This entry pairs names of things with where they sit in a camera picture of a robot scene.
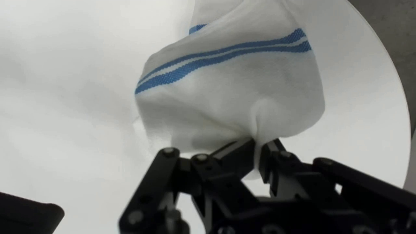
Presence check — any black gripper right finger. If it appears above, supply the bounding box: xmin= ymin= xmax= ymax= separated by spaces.
xmin=258 ymin=138 xmax=416 ymax=234

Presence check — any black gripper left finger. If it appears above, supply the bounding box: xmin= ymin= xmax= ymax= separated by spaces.
xmin=119 ymin=138 xmax=258 ymax=234

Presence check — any white cloth with blue stripes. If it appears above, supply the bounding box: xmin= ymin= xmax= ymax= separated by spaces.
xmin=133 ymin=0 xmax=327 ymax=159

